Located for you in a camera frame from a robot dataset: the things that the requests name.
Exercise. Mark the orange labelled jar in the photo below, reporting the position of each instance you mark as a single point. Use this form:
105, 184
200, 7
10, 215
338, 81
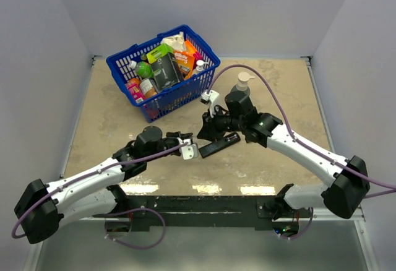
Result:
148, 88

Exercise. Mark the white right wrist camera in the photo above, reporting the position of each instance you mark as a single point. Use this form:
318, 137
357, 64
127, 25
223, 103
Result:
210, 98

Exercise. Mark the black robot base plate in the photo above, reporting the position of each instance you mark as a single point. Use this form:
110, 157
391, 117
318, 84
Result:
201, 211

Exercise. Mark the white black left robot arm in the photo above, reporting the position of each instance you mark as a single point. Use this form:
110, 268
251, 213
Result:
45, 207

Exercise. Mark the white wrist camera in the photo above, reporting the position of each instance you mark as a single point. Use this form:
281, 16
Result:
189, 151
210, 98

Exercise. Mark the beige crumpled bag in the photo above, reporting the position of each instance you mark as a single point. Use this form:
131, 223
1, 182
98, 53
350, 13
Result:
177, 42

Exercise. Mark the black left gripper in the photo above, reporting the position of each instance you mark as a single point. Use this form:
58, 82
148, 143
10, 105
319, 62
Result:
176, 135

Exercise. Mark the green round bottle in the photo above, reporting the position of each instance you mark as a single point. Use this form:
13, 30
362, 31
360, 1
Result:
142, 69

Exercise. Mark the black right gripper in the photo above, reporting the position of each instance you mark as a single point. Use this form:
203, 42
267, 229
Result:
209, 131

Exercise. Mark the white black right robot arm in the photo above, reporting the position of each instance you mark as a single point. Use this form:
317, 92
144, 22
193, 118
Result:
343, 185

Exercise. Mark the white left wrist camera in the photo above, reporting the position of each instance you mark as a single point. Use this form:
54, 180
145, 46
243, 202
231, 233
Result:
189, 151

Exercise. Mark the blue plastic shopping basket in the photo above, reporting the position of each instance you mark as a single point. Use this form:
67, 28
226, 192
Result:
173, 98

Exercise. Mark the pink snack packet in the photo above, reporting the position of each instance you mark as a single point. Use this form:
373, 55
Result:
134, 89

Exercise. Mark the black green razor box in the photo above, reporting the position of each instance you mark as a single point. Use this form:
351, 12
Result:
165, 68

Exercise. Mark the white pump bottle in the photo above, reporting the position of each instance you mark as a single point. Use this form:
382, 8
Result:
200, 64

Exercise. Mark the black remote control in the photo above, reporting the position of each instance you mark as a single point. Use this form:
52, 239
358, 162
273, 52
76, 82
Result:
218, 146

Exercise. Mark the grey soap pump bottle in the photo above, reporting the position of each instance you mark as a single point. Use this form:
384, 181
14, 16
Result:
242, 83

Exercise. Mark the orange razor blade box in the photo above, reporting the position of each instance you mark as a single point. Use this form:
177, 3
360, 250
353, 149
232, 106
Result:
186, 62

